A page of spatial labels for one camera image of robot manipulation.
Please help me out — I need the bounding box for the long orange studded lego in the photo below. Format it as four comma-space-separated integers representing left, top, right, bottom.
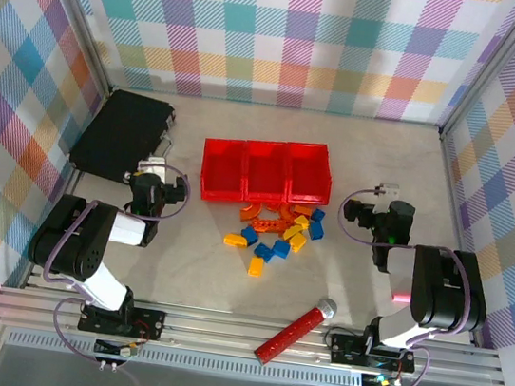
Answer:
251, 216, 293, 237

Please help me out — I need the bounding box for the slotted metal cable duct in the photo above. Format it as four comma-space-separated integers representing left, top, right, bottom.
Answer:
5, 329, 365, 386

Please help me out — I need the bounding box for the aluminium frame post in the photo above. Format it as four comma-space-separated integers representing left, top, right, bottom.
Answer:
437, 0, 515, 151
17, 0, 126, 100

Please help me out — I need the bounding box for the red glitter toy microphone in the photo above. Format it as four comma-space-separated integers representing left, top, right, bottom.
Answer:
252, 288, 339, 376

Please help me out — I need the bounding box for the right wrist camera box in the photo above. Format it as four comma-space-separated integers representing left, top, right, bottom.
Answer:
373, 180, 403, 204

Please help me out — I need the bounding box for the red plastic bin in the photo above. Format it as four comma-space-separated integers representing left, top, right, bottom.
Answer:
279, 137, 340, 210
237, 136, 297, 208
196, 133, 255, 207

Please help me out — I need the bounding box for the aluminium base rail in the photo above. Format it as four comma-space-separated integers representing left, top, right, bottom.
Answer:
0, 280, 510, 386

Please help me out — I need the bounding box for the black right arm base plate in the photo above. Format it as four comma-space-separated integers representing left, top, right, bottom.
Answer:
327, 330, 420, 377

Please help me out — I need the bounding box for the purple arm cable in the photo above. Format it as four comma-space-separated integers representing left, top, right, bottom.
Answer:
30, 148, 195, 374
314, 180, 502, 386

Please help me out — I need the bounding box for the yellow curved lego brick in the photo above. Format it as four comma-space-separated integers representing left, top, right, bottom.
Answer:
222, 231, 250, 249

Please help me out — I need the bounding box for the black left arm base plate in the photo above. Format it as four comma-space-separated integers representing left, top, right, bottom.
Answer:
77, 298, 168, 344

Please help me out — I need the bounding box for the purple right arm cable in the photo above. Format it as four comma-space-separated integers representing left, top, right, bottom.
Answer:
314, 180, 502, 386

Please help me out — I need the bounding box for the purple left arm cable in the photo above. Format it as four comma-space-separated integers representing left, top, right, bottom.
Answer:
30, 148, 195, 374

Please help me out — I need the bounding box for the large orange curved lego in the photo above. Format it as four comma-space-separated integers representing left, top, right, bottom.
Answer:
238, 202, 264, 226

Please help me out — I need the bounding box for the black hard case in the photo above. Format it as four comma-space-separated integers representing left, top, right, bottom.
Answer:
66, 84, 181, 190

